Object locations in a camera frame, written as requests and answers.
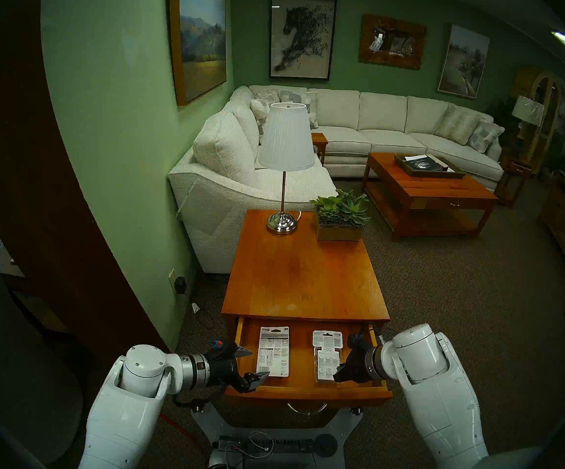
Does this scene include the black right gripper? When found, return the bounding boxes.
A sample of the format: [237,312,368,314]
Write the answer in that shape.
[333,332,376,383]

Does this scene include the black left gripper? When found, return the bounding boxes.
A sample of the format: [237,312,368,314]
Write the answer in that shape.
[208,345,271,393]

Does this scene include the small clear blister package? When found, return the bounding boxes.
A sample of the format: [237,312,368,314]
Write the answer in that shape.
[312,330,344,382]

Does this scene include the large white card package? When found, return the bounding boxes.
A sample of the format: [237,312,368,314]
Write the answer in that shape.
[255,326,290,378]

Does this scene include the orange wooden table drawer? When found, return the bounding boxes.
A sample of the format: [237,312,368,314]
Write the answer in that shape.
[224,317,393,409]

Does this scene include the curved silver drawer handle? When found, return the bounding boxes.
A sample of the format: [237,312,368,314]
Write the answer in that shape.
[286,402,328,416]

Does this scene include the orange wooden drawer side table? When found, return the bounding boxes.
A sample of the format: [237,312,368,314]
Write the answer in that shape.
[221,209,391,337]

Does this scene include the grey robot mobile base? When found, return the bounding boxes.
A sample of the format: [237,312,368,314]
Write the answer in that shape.
[192,405,364,469]

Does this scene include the black power strip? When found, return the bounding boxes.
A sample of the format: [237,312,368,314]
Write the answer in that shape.
[218,436,315,456]

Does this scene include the succulent plants in wooden planter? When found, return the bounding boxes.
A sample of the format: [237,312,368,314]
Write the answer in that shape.
[310,190,372,242]

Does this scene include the orange wooden coffee table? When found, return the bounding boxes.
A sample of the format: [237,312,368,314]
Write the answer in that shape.
[362,152,499,242]

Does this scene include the dark wooden serving tray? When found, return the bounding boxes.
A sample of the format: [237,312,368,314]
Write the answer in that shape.
[394,154,467,179]

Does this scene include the dark cover book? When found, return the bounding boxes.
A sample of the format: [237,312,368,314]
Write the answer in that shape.
[404,154,449,172]

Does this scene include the cream sectional sofa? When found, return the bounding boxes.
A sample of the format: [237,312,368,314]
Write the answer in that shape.
[167,85,505,274]

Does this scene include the small wooden end table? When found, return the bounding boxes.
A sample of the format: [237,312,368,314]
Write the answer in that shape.
[310,132,329,167]

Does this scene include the white shade chrome table lamp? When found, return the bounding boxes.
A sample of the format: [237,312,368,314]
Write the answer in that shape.
[258,102,316,235]

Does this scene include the dark brown wooden door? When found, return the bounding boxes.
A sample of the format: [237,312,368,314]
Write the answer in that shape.
[0,0,170,371]

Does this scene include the grey patchwork throw pillow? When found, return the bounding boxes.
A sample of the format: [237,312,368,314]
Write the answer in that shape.
[280,89,319,130]
[467,120,505,155]

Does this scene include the small dark wooden side table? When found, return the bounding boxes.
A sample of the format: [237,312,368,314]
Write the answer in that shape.
[495,155,532,210]

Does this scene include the tall dark green plant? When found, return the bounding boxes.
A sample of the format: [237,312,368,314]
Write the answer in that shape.
[487,98,520,146]

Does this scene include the plastic wrapped shade lamp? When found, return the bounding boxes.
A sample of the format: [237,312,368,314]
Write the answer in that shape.
[511,95,545,140]

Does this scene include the rustic wood framed mirror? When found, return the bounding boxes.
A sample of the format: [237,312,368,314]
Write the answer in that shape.
[359,13,428,71]

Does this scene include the framed tree landscape painting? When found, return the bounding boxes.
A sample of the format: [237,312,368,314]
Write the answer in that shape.
[436,23,491,100]

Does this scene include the arched light wood cabinet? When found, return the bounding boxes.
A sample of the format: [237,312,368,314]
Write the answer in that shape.
[515,71,565,176]

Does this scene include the black framed horse artwork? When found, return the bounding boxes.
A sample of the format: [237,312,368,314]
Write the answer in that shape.
[269,0,337,81]

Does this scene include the framed mountain landscape painting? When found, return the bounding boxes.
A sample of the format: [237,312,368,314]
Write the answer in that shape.
[167,0,228,107]

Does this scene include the thin white wire loop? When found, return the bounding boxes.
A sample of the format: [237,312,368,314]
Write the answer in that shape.
[247,430,274,460]

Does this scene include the red cable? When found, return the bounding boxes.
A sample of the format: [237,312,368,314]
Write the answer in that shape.
[159,413,210,454]

